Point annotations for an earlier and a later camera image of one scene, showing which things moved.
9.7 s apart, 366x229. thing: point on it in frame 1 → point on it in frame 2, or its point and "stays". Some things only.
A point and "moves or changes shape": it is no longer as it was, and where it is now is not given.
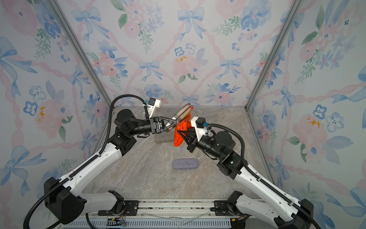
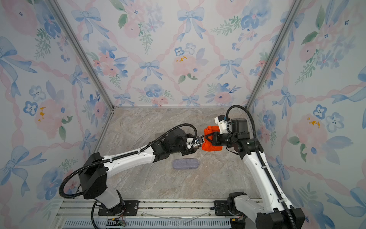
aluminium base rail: x=163 y=213 stays
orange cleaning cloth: x=180 y=124 moves or changes shape
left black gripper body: x=147 y=127 → x=185 y=151
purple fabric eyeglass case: x=185 y=163 stays
